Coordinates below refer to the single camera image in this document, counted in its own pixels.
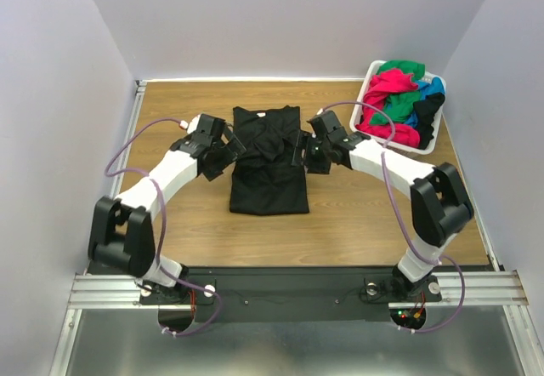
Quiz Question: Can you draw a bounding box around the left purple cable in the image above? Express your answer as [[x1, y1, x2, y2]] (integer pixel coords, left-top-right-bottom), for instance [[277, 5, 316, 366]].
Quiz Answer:
[[104, 118, 224, 338]]

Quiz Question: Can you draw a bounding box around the blue t shirt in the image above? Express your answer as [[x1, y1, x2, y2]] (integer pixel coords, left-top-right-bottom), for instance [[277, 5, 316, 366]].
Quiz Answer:
[[405, 77, 445, 128]]

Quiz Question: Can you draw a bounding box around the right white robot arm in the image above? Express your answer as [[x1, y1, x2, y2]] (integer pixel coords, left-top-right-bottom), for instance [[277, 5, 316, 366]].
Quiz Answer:
[[303, 111, 474, 299]]

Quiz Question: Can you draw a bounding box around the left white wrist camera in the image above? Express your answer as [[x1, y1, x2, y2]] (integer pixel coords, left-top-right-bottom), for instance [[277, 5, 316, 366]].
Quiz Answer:
[[178, 114, 202, 134]]

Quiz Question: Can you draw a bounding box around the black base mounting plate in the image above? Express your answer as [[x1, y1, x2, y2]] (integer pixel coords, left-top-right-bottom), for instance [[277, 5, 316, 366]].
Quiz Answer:
[[139, 266, 442, 330]]

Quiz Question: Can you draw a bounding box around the black t shirt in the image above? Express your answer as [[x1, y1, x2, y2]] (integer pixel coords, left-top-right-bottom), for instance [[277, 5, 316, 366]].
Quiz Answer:
[[229, 105, 309, 216], [413, 94, 445, 150]]

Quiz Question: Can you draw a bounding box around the black t shirt in basket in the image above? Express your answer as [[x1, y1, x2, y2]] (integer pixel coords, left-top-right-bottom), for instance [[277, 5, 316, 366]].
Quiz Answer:
[[413, 94, 445, 150]]

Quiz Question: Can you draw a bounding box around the purple cable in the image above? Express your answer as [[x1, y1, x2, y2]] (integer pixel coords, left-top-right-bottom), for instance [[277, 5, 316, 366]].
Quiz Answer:
[[317, 101, 467, 335], [104, 118, 224, 338]]

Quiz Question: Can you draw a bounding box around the pink t shirt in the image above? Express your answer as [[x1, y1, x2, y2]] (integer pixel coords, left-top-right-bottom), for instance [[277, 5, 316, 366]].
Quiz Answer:
[[356, 68, 421, 147]]

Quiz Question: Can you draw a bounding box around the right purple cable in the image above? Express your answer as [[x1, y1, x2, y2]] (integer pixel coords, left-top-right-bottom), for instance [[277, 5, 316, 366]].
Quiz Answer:
[[317, 101, 467, 335]]

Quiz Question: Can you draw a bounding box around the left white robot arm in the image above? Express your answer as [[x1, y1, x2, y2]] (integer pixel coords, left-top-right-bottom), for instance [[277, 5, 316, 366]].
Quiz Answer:
[[88, 114, 246, 303]]

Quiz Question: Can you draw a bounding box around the green t shirt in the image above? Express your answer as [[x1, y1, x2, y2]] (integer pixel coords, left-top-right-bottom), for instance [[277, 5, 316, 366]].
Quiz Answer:
[[363, 60, 426, 123]]

